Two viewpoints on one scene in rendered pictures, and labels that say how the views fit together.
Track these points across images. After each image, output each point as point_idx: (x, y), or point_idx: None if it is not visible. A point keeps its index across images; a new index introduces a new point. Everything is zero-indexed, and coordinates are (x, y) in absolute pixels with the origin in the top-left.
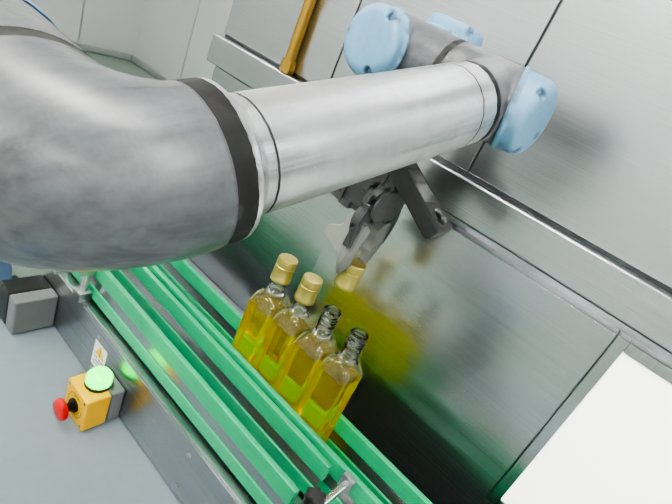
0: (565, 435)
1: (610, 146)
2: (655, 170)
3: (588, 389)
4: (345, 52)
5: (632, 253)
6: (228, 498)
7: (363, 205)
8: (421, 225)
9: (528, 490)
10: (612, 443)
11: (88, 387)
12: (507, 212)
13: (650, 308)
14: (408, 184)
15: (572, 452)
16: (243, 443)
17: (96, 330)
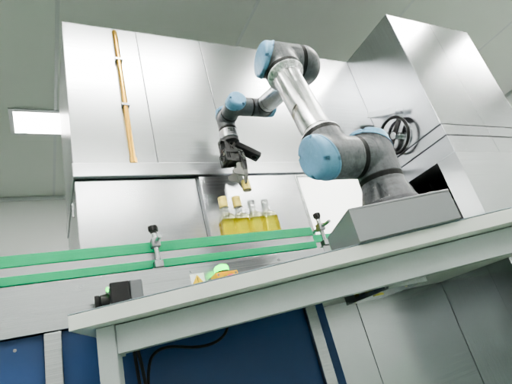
0: (308, 206)
1: (254, 141)
2: (265, 142)
3: (301, 190)
4: (234, 101)
5: (277, 160)
6: (302, 253)
7: (242, 154)
8: (257, 153)
9: None
10: (315, 199)
11: (226, 269)
12: (250, 164)
13: (292, 166)
14: (245, 145)
15: (313, 209)
16: (286, 233)
17: (187, 270)
